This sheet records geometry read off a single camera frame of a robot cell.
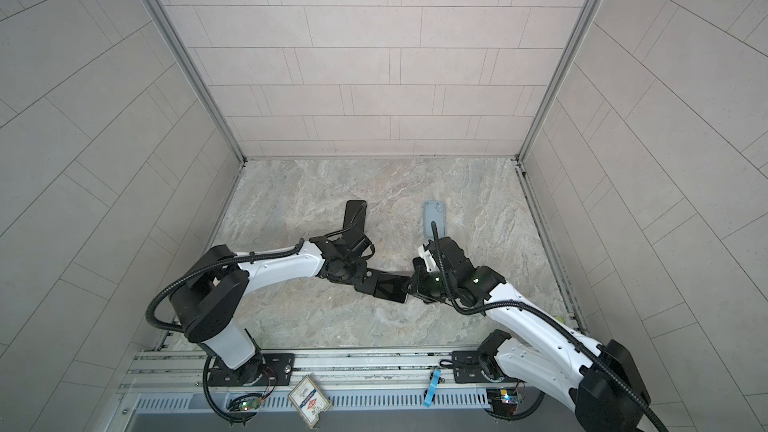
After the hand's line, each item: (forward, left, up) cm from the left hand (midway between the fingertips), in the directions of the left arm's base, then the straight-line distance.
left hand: (369, 275), depth 88 cm
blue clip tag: (-27, -17, +5) cm, 32 cm away
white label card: (-30, +11, +4) cm, 32 cm away
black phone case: (-2, -4, -3) cm, 6 cm away
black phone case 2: (+22, +7, -4) cm, 23 cm away
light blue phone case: (+23, -21, 0) cm, 31 cm away
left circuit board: (-31, +23, +5) cm, 39 cm away
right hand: (-9, -10, +10) cm, 17 cm away
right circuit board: (-30, -33, +1) cm, 45 cm away
